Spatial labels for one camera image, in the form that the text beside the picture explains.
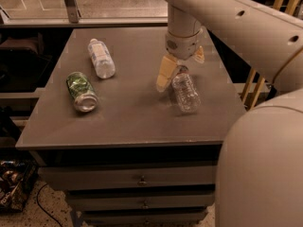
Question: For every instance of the top grey drawer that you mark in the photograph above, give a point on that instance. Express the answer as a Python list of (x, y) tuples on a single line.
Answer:
[(102, 177)]

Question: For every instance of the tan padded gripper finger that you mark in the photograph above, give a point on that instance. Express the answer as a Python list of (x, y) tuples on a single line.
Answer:
[(168, 69), (199, 55)]

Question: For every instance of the bin of snack packets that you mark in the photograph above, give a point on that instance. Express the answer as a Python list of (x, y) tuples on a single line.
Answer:
[(16, 182)]

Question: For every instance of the clear crinkled water bottle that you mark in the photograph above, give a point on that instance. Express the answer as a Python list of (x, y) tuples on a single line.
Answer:
[(185, 91)]

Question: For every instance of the middle grey drawer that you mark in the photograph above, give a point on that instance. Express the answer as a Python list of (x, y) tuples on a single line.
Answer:
[(142, 201)]

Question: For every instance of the grey drawer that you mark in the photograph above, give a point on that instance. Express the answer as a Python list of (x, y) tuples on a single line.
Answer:
[(142, 201), (102, 177), (148, 216)]

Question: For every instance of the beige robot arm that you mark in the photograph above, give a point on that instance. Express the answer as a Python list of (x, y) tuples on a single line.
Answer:
[(259, 180)]

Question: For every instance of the white label water bottle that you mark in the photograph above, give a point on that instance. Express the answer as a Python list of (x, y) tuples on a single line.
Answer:
[(101, 59)]

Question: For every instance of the wooden easel frame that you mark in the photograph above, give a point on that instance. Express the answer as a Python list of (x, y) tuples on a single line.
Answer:
[(251, 90)]

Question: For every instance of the grey round gripper body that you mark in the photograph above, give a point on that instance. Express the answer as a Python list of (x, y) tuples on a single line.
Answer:
[(184, 46)]

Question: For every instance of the green aluminium can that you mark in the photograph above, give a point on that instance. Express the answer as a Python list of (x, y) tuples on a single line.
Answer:
[(84, 97)]

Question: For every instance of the metal railing frame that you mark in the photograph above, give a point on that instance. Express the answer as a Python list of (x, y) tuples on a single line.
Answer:
[(80, 13)]

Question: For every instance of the bottom grey drawer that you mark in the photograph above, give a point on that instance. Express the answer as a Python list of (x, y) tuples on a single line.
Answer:
[(148, 216)]

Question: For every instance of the grey drawer cabinet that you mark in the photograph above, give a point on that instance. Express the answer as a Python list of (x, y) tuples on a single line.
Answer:
[(133, 124)]

